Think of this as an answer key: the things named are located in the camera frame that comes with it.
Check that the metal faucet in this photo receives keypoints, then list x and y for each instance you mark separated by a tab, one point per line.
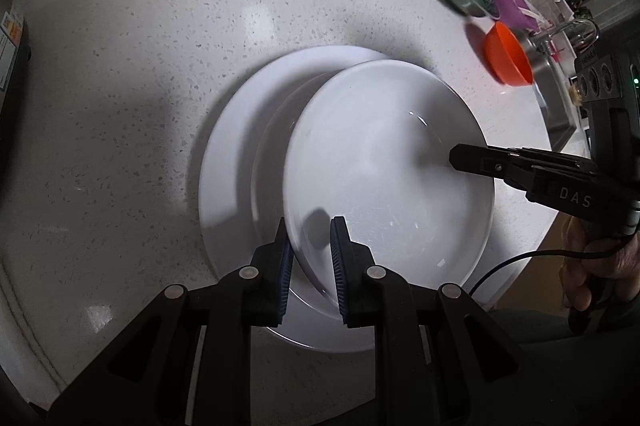
580	26

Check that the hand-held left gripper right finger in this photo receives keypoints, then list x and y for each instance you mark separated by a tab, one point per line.
340	271

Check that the orange bowl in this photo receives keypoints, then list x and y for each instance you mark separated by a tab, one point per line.
507	56

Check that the person's right hand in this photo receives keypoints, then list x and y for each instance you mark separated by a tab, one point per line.
577	286

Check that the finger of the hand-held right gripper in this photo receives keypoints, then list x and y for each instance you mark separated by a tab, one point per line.
480	161

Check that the deep white plate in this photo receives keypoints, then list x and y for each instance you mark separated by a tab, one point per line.
380	166

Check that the large white plate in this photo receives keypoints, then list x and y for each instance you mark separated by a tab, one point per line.
230	166

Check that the steel sink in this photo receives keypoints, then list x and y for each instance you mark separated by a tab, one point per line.
555	106

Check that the white spoon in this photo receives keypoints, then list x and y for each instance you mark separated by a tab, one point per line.
530	12

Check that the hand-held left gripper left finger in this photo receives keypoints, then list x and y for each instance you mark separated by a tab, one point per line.
285	276

